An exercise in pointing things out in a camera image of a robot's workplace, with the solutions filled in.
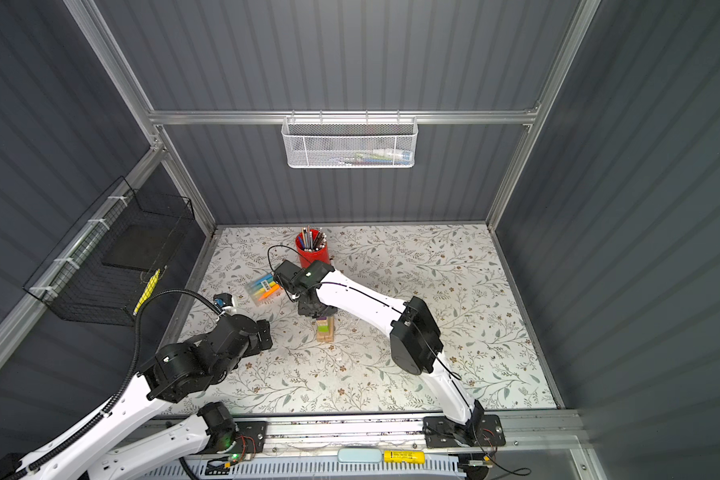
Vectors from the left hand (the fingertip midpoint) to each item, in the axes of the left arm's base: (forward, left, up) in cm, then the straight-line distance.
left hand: (255, 329), depth 72 cm
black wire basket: (+14, +37, +9) cm, 40 cm away
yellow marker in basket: (+8, +24, +8) cm, 26 cm away
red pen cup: (+29, -9, -7) cm, 31 cm away
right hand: (+9, -14, -9) cm, 19 cm away
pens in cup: (+34, -9, -6) cm, 36 cm away
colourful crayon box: (+24, +7, -18) cm, 30 cm away
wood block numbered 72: (+5, -15, -17) cm, 23 cm away
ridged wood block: (+5, -16, -12) cm, 20 cm away
